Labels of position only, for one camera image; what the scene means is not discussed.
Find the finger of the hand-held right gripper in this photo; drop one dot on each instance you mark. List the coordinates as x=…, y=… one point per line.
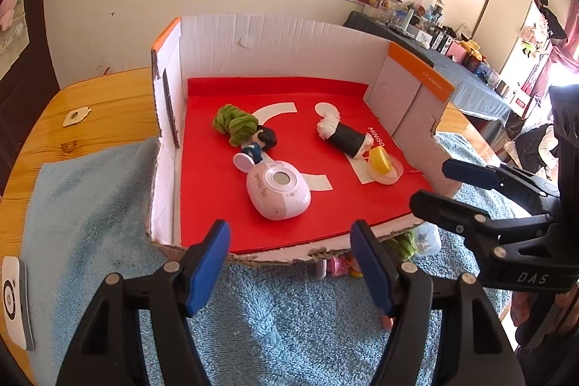
x=470, y=172
x=443, y=205

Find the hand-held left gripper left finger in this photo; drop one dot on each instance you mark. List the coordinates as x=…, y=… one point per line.
x=210, y=264

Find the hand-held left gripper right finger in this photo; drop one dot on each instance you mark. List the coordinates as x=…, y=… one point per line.
x=373, y=268

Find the small clear plastic container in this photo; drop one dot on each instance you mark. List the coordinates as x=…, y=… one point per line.
x=427, y=239

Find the green yarn ball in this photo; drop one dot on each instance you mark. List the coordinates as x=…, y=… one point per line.
x=233, y=123
x=405, y=243

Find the clear round plastic lid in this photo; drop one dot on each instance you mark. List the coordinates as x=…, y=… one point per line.
x=394, y=174

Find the yellow round cap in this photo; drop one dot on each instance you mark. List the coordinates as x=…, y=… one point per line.
x=380, y=162

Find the pink toy camera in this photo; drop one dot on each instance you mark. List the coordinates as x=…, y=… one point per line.
x=276, y=191

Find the black-haired figurine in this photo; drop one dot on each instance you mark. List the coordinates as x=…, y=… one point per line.
x=260, y=142

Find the orange cardboard box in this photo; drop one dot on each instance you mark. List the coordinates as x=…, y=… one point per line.
x=271, y=47

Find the person's right hand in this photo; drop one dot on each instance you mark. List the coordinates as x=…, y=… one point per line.
x=522, y=309

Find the red paper sheet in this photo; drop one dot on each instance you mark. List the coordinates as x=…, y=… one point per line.
x=353, y=196

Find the table with blue cloth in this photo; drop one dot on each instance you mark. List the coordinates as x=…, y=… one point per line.
x=461, y=83

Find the black white sushi roll toy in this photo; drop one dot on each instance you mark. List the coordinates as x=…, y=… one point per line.
x=346, y=137

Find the light blue fleece blanket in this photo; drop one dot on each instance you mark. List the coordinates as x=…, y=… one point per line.
x=90, y=209

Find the clutter of bottles and boxes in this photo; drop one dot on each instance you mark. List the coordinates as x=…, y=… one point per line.
x=438, y=33

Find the white refrigerator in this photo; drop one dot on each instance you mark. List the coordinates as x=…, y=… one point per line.
x=506, y=19

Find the black hanging garment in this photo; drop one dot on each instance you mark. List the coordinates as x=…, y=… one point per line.
x=549, y=15

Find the white blue handheld device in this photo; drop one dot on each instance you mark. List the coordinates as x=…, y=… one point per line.
x=16, y=304

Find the small white adhesive tab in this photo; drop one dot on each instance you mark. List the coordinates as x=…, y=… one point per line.
x=76, y=117

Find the dark wooden door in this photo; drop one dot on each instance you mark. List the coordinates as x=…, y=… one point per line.
x=22, y=119

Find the beige hanging pouch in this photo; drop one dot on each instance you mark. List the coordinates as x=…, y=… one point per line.
x=13, y=47

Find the pink plush toy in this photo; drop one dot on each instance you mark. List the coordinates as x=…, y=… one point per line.
x=10, y=6

